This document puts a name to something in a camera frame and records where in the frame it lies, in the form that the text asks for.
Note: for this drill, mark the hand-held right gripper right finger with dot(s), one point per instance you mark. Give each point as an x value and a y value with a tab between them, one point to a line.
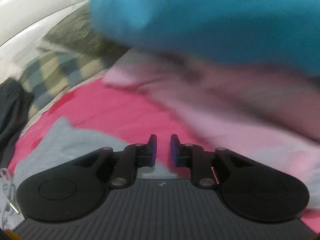
173	152

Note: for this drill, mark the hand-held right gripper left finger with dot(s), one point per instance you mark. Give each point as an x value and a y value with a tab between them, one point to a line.
155	152

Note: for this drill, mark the grey pants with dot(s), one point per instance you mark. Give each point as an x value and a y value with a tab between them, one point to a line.
50	150

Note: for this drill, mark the pink floral blanket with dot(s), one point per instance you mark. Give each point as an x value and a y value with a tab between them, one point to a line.
112	115

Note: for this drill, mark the pink grey floral duvet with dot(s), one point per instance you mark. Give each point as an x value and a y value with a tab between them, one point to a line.
225	105

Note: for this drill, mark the checkered green cloth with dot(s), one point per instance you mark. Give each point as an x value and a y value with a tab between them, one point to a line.
50	77

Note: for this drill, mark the green floral pillow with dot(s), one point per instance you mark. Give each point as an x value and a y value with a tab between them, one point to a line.
82	37

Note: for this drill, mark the blue pink striped quilt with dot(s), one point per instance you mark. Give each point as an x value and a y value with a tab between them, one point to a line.
200	17

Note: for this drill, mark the dark grey garment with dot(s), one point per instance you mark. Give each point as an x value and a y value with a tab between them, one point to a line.
12	112

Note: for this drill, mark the pink white headboard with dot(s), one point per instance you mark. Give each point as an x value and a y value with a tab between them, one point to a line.
37	10

